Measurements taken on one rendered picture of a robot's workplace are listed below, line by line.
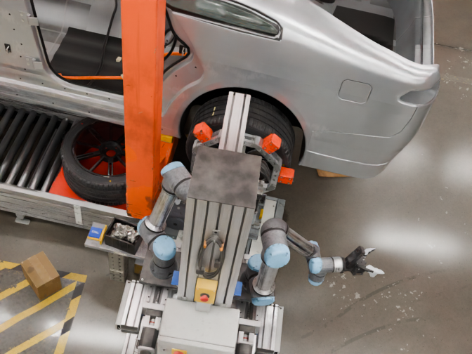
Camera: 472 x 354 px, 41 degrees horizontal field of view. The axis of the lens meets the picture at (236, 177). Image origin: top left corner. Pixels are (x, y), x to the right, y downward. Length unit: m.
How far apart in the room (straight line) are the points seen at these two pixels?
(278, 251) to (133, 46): 1.13
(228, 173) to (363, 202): 2.76
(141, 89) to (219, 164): 0.88
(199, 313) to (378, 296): 1.96
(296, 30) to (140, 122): 0.95
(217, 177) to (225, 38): 1.31
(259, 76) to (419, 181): 2.14
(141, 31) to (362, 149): 1.66
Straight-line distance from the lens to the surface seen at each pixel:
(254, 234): 4.45
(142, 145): 3.44
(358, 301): 4.55
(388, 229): 4.94
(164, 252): 3.30
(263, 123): 3.72
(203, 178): 2.33
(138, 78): 3.09
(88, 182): 4.23
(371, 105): 3.68
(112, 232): 3.91
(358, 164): 4.05
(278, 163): 3.78
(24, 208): 4.53
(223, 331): 2.91
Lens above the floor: 3.88
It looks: 52 degrees down
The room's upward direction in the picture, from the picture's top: 11 degrees clockwise
